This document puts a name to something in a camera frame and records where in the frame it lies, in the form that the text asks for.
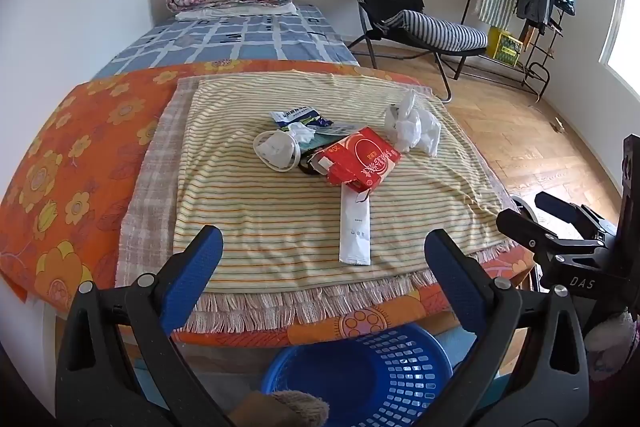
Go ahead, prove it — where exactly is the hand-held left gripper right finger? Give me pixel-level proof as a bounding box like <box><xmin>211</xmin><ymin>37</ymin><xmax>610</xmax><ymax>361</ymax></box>
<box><xmin>424</xmin><ymin>228</ymin><xmax>591</xmax><ymax>427</ymax></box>

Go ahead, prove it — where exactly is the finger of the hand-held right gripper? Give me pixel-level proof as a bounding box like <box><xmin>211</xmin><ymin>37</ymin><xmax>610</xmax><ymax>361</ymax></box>
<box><xmin>534</xmin><ymin>192</ymin><xmax>618</xmax><ymax>240</ymax></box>
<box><xmin>496</xmin><ymin>208</ymin><xmax>599</xmax><ymax>261</ymax></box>

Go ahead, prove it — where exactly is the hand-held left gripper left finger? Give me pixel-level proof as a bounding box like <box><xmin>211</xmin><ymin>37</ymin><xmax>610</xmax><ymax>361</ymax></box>
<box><xmin>55</xmin><ymin>225</ymin><xmax>236</xmax><ymax>427</ymax></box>

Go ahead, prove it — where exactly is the long white packet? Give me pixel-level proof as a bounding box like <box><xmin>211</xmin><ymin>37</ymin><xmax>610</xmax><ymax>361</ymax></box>
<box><xmin>339</xmin><ymin>184</ymin><xmax>372</xmax><ymax>267</ymax></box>

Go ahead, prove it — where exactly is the blue plastic basket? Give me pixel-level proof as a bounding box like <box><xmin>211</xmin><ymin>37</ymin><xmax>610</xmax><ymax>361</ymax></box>
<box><xmin>261</xmin><ymin>323</ymin><xmax>453</xmax><ymax>427</ymax></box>

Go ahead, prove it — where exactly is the white ring-shaped wrapper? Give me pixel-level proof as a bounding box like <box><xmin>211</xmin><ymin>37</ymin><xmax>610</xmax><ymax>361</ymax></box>
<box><xmin>253</xmin><ymin>130</ymin><xmax>301</xmax><ymax>172</ymax></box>

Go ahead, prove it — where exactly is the white plastic bag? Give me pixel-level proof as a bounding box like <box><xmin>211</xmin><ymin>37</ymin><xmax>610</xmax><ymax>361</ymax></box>
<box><xmin>384</xmin><ymin>89</ymin><xmax>441</xmax><ymax>156</ymax></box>

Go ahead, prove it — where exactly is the red carton box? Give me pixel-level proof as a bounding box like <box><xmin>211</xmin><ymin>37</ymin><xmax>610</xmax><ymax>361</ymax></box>
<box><xmin>307</xmin><ymin>127</ymin><xmax>402</xmax><ymax>194</ymax></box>

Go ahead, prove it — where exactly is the white tissue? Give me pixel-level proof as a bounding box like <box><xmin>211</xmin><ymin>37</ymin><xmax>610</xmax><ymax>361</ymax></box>
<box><xmin>287</xmin><ymin>123</ymin><xmax>316</xmax><ymax>144</ymax></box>

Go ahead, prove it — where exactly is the light blue mat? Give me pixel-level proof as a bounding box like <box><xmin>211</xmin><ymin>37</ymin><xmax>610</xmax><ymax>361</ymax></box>
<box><xmin>435</xmin><ymin>329</ymin><xmax>468</xmax><ymax>368</ymax></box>

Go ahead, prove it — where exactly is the plaid fringed cloth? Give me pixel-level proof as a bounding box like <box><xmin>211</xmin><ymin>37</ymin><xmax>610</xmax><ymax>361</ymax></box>
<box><xmin>115</xmin><ymin>72</ymin><xmax>516</xmax><ymax>328</ymax></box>

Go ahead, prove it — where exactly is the yellow striped cloth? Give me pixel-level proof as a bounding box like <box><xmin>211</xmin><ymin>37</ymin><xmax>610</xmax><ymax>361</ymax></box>
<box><xmin>172</xmin><ymin>73</ymin><xmax>503</xmax><ymax>295</ymax></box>

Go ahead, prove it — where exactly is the black clothes rack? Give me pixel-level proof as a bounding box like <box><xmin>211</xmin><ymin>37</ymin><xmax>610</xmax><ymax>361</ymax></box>
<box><xmin>460</xmin><ymin>0</ymin><xmax>571</xmax><ymax>100</ymax></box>

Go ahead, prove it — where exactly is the orange floral blanket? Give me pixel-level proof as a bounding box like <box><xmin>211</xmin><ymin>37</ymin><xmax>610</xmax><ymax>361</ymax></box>
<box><xmin>0</xmin><ymin>59</ymin><xmax>536</xmax><ymax>350</ymax></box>

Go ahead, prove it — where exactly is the yellow crate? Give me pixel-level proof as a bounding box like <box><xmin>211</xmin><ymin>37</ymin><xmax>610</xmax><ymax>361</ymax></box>
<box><xmin>487</xmin><ymin>27</ymin><xmax>526</xmax><ymax>66</ymax></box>

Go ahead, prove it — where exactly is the brown fluffy cloth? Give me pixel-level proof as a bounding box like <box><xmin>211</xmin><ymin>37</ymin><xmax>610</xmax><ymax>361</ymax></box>
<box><xmin>235</xmin><ymin>389</ymin><xmax>331</xmax><ymax>427</ymax></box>

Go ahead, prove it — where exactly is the blue and white packet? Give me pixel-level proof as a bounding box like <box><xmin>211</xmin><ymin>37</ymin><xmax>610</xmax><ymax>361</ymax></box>
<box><xmin>270</xmin><ymin>107</ymin><xmax>333</xmax><ymax>130</ymax></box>

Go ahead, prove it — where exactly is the green packet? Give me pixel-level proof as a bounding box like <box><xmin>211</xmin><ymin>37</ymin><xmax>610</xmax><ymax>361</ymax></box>
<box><xmin>315</xmin><ymin>122</ymin><xmax>368</xmax><ymax>148</ymax></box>

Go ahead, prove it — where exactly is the window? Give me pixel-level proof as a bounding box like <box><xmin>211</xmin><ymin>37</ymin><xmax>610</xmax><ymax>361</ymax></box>
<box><xmin>602</xmin><ymin>0</ymin><xmax>640</xmax><ymax>82</ymax></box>

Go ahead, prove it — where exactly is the striped chair cushion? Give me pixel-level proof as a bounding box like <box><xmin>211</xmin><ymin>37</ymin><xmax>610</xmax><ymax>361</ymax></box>
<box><xmin>385</xmin><ymin>10</ymin><xmax>488</xmax><ymax>52</ymax></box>

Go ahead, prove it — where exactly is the blue checked bed sheet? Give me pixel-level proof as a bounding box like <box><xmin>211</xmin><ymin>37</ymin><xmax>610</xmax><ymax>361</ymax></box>
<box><xmin>90</xmin><ymin>4</ymin><xmax>361</xmax><ymax>80</ymax></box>

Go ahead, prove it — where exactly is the folded white sheet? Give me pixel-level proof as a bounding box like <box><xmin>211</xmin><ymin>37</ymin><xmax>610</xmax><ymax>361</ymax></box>
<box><xmin>175</xmin><ymin>3</ymin><xmax>298</xmax><ymax>22</ymax></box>

